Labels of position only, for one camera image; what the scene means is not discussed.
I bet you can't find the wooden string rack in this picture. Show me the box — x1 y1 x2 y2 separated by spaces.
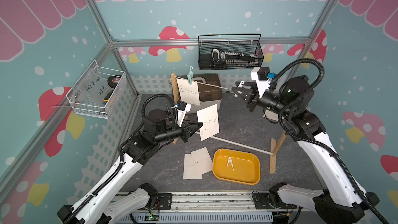
170 73 288 174

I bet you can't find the green clothespin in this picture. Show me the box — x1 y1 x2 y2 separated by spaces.
187 66 193 85

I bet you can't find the yellow plastic tray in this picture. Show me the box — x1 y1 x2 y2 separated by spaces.
212 149 261 185

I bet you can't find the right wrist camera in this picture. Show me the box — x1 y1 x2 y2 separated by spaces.
250 66 275 98

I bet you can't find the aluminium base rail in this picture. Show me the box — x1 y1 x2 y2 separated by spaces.
83 191 343 224

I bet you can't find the brown lid toolbox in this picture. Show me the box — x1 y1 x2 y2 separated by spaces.
176 74 222 114

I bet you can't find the black wire mesh basket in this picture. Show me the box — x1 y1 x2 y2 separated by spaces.
198 34 264 70

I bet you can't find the black tape roll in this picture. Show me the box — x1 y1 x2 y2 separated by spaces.
107 76 121 89

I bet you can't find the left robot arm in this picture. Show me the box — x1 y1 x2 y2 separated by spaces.
57 94 203 224

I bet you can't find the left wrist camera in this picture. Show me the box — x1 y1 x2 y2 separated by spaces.
176 100 192 127

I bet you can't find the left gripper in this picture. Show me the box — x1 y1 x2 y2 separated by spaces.
155 119 203 144

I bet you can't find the white wire mesh basket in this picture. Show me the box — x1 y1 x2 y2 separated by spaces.
66 60 126 119

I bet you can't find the white clothespin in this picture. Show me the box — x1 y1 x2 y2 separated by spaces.
236 81 245 88
226 157 234 171

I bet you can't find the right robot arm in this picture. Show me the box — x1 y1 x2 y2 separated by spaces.
232 59 387 224

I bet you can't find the plastic labelled bag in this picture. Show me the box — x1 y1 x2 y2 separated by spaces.
77 68 112 107

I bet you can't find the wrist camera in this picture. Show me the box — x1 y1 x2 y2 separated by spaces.
176 100 192 127
250 66 275 98

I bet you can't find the yellow handled tool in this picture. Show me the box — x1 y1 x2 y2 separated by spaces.
103 91 115 112

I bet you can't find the postcard under green clothespin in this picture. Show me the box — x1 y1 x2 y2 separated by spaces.
177 78 200 105

